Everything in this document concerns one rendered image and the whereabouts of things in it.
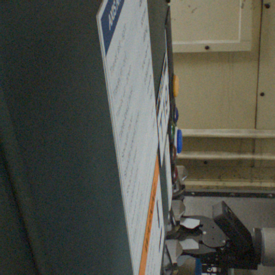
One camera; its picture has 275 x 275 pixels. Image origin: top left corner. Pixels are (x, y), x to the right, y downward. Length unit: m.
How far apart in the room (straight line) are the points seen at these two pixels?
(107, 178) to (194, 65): 1.17
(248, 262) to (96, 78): 0.93
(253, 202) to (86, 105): 1.48
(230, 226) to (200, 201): 0.64
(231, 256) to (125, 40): 0.86
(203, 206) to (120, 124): 1.39
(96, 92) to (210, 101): 1.25
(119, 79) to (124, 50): 0.03
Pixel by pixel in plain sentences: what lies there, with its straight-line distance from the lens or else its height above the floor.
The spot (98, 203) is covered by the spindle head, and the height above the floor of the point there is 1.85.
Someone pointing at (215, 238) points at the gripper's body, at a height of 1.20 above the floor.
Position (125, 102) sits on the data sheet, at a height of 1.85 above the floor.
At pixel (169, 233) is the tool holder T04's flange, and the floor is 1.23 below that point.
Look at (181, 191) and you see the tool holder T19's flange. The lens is 1.19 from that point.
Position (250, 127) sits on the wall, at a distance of 1.56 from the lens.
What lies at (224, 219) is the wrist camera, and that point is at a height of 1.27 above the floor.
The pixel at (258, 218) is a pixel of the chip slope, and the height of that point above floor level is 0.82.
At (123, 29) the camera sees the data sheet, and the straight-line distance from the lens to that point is 0.33.
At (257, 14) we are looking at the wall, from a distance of 1.39.
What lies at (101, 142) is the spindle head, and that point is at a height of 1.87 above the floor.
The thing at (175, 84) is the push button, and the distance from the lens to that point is 0.63.
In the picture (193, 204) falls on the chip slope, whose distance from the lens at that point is 1.71.
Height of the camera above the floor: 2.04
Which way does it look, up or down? 37 degrees down
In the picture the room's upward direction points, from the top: 6 degrees counter-clockwise
